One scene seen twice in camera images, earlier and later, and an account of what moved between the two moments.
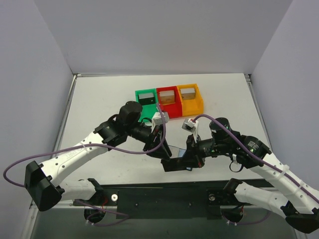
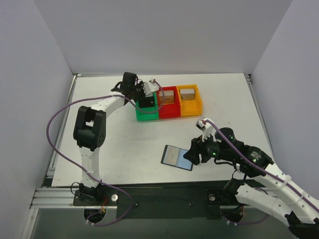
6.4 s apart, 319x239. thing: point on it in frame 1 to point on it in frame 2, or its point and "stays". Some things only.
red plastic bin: x=174 y=110 stays
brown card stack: x=167 y=97 stays
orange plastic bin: x=192 y=106 stays
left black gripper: x=154 y=140 to x=146 y=101
